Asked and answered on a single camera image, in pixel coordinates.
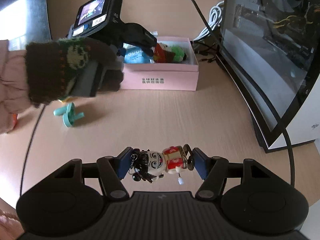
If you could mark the wind-up figure toy red body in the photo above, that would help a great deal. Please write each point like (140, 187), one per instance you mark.
(172, 161)

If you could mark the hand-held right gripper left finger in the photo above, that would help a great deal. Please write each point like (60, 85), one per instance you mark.
(124, 164)

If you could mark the person's pink jacket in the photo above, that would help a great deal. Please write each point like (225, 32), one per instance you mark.
(7, 220)

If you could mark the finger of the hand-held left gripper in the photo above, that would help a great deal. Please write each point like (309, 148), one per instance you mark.
(140, 47)
(140, 31)

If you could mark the person's left hand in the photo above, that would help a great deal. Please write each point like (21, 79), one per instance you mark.
(52, 67)

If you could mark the orange item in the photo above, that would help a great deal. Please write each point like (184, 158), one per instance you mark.
(14, 120)

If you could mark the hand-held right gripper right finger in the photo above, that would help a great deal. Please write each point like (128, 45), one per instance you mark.
(200, 166)

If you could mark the teal plastic toy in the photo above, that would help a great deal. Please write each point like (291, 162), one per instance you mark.
(68, 118)

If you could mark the computer case with glass panel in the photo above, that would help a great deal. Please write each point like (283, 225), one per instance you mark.
(275, 42)

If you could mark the dark grey electronic device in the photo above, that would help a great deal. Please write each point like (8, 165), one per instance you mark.
(20, 10)

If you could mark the pink cardboard box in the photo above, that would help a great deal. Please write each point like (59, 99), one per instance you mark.
(160, 77)

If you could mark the blue and white packet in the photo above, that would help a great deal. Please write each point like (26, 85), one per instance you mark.
(136, 55)

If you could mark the person's left forearm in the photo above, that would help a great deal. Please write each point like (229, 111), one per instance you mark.
(12, 85)

